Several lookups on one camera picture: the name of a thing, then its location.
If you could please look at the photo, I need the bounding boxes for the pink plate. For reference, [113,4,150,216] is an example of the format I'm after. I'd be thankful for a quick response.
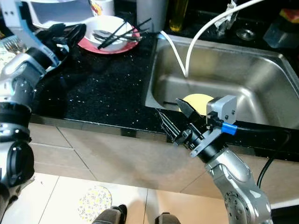
[77,26,142,55]

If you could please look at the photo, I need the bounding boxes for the grey tumbler with red logo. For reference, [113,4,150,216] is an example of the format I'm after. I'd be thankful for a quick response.
[135,0,171,34]

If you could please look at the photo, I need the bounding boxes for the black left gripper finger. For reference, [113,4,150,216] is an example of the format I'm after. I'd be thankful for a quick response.
[49,22,78,36]
[65,24,87,53]

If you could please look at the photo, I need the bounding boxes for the steel spoon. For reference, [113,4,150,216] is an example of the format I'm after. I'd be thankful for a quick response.
[93,30,143,42]
[98,34,143,43]

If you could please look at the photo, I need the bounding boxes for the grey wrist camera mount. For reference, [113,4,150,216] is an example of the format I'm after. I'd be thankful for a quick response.
[0,0,59,66]
[189,95,238,158]

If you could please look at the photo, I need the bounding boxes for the thin white tube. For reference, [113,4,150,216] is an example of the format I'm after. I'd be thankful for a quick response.
[160,30,190,78]

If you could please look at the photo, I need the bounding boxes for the yellow plate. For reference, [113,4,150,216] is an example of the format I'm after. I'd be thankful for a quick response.
[177,93,215,117]

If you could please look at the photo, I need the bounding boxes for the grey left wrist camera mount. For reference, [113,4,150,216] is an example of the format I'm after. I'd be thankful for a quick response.
[0,0,59,66]

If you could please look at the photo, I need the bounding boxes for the dark panel with grey edge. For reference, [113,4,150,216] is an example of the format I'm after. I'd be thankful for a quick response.
[270,198,299,224]

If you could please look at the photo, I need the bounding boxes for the stainless steel sink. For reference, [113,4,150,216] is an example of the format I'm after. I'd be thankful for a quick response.
[145,35,299,132]

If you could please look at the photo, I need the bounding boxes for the metal faucet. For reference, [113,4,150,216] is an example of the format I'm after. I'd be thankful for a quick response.
[214,0,240,34]

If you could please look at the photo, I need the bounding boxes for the olive oil bottle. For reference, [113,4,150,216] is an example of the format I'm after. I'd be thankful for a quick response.
[170,0,190,32]

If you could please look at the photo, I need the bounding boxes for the thick white faucet hose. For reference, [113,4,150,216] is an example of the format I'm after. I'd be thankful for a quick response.
[185,0,268,78]

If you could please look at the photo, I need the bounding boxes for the blue cable plug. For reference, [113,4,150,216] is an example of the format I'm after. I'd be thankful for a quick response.
[221,122,238,136]

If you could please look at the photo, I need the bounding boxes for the round metal counter ring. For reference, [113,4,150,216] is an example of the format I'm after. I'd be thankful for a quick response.
[236,28,257,42]

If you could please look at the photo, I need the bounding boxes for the blue rim lemon print plate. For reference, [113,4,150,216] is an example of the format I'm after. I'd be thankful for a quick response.
[0,35,25,75]

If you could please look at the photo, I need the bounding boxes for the white bowl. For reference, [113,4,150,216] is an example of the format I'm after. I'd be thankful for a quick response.
[85,15,135,47]

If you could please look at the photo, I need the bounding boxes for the dark plastic box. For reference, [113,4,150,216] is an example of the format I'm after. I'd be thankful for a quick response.
[263,21,299,49]

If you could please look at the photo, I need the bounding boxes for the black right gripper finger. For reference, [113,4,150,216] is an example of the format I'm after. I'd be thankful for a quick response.
[155,108,190,140]
[177,98,204,124]

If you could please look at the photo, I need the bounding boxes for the white printed mug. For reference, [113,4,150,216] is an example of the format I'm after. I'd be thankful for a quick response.
[91,0,115,17]

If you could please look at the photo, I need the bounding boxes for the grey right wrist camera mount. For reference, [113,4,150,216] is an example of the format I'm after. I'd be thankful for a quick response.
[189,95,238,158]

